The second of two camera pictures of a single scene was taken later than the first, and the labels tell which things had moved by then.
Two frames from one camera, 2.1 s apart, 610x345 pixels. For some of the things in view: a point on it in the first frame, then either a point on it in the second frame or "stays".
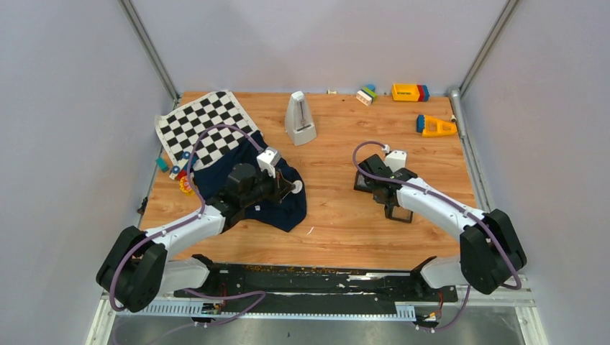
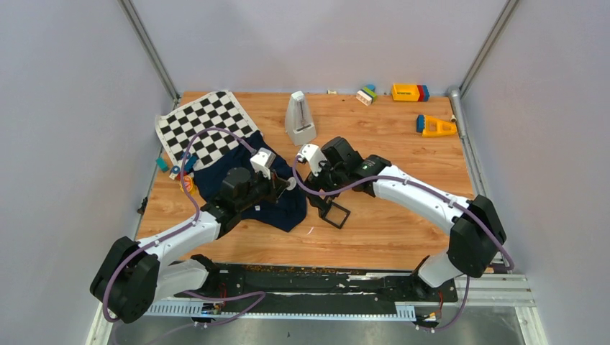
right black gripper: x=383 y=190 → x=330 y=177
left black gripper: x=276 y=195 stays
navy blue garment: x=210 y=177 stays
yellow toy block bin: x=405 y=92 stays
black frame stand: x=397 y=213 → x=324 y=206
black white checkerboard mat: x=179 y=129 stays
